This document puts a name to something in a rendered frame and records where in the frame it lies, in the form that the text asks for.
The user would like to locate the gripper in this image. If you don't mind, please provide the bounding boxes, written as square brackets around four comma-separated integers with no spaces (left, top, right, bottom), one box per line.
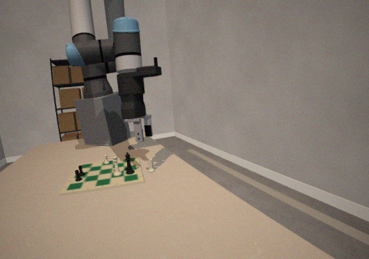
[115,55,162,142]

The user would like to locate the white chess king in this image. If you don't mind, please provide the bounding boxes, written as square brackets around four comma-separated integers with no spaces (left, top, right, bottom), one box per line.
[113,154,122,176]

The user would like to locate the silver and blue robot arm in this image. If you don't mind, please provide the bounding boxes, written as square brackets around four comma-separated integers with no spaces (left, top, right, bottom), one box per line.
[66,0,141,99]

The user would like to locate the green and cream chessboard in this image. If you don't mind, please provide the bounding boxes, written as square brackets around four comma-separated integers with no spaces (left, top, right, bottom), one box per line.
[59,156,144,196]

